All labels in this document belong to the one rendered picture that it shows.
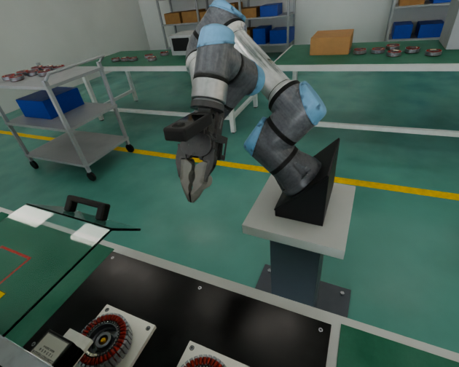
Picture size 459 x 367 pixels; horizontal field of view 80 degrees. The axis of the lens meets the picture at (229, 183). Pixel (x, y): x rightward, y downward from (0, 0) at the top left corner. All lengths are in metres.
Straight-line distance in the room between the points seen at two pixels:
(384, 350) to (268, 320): 0.24
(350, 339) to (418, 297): 1.10
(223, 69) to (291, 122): 0.29
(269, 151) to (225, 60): 0.33
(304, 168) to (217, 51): 0.43
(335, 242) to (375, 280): 0.92
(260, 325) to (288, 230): 0.32
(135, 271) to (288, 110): 0.62
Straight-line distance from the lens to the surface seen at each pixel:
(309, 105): 0.79
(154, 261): 0.88
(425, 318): 1.74
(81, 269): 0.97
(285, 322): 0.70
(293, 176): 0.84
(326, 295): 1.64
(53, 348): 0.63
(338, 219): 0.95
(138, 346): 0.72
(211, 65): 0.59
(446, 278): 1.94
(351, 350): 0.71
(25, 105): 3.33
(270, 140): 0.82
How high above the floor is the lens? 1.39
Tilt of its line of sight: 36 degrees down
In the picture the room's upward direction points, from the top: 8 degrees counter-clockwise
